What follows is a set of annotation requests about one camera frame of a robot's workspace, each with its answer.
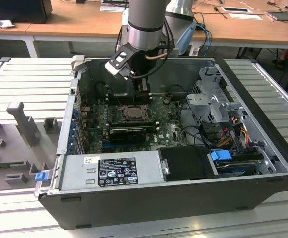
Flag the green motherboard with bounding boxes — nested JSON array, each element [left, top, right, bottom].
[[78, 94, 204, 154]]

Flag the grey plastic case latch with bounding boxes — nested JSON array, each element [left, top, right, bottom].
[[70, 55, 85, 73]]

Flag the black box device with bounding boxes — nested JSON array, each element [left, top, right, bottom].
[[0, 0, 53, 25]]

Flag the white paper sheet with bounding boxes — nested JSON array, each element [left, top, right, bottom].
[[228, 12, 264, 21]]

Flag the black graphics card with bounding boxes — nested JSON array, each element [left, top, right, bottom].
[[108, 127, 146, 145]]

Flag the green RAM stick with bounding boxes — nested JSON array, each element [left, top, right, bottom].
[[0, 161, 25, 171]]

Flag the blue plastic case latch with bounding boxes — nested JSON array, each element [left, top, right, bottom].
[[34, 172, 48, 183]]

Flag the hard disk in blue carrier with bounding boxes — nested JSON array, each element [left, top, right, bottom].
[[209, 149, 265, 178]]

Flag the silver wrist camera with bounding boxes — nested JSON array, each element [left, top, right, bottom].
[[104, 44, 135, 75]]

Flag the black PC case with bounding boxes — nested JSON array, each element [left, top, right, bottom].
[[33, 55, 288, 231]]

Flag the black plastic shroud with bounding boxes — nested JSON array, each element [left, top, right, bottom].
[[157, 146, 221, 182]]

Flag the CPU socket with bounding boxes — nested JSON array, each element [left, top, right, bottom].
[[118, 104, 151, 122]]

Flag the grey parts rack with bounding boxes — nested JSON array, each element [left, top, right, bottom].
[[0, 101, 63, 193]]

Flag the wooden desk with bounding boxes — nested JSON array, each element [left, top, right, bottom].
[[26, 0, 288, 59], [0, 0, 54, 40]]

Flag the silver metal bracket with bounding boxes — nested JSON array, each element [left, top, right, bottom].
[[160, 158, 171, 176]]

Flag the yellow power wires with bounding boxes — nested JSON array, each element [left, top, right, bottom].
[[235, 125, 249, 144]]

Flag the blue expansion slot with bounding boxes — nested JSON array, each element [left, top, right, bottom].
[[101, 141, 146, 149]]

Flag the grey notebook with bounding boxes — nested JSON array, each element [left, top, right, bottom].
[[265, 9, 288, 22]]

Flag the metal drive cage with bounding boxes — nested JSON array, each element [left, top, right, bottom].
[[185, 65, 248, 126]]

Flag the CPU with silver top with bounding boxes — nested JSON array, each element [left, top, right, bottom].
[[126, 107, 145, 118]]

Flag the metal socket cover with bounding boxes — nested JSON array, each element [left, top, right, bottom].
[[120, 105, 149, 121]]

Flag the person's foot in sandal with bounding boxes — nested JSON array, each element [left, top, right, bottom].
[[273, 48, 288, 70]]

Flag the grey power supply unit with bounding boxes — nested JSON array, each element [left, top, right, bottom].
[[58, 150, 166, 192]]

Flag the white flat plate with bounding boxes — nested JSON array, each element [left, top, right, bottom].
[[100, 5, 128, 12]]

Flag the brown cable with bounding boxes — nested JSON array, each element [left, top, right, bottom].
[[145, 53, 170, 60]]

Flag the crumpled white paper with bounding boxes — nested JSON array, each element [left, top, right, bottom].
[[0, 13, 16, 30]]

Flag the white framed tablet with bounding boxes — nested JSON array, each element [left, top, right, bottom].
[[220, 6, 253, 13]]

